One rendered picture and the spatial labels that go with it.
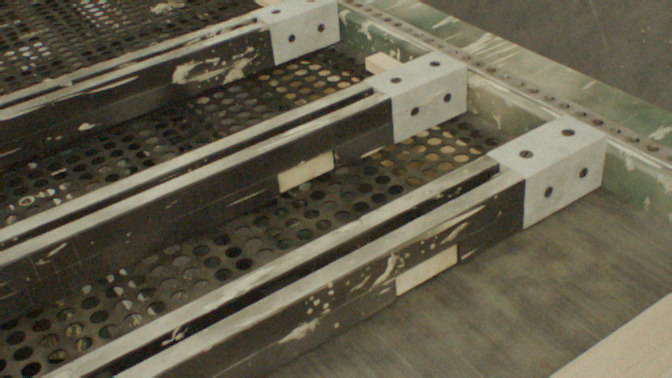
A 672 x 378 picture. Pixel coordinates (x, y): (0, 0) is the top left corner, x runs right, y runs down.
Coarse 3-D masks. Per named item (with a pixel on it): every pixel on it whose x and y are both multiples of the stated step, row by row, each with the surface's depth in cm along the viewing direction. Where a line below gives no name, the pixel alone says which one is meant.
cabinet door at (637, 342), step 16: (656, 304) 72; (640, 320) 71; (656, 320) 71; (608, 336) 70; (624, 336) 70; (640, 336) 70; (656, 336) 69; (592, 352) 68; (608, 352) 68; (624, 352) 68; (640, 352) 68; (656, 352) 68; (576, 368) 67; (592, 368) 67; (608, 368) 67; (624, 368) 67; (640, 368) 67; (656, 368) 67
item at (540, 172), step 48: (528, 144) 86; (576, 144) 85; (432, 192) 80; (480, 192) 80; (528, 192) 82; (576, 192) 88; (336, 240) 75; (384, 240) 75; (432, 240) 77; (480, 240) 81; (240, 288) 71; (288, 288) 70; (336, 288) 72; (384, 288) 76; (144, 336) 67; (192, 336) 67; (240, 336) 67; (288, 336) 71
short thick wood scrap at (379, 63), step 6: (378, 54) 119; (384, 54) 119; (366, 60) 118; (372, 60) 117; (378, 60) 117; (384, 60) 117; (390, 60) 117; (396, 60) 117; (366, 66) 119; (372, 66) 117; (378, 66) 116; (384, 66) 115; (390, 66) 115; (396, 66) 115; (372, 72) 118; (378, 72) 117
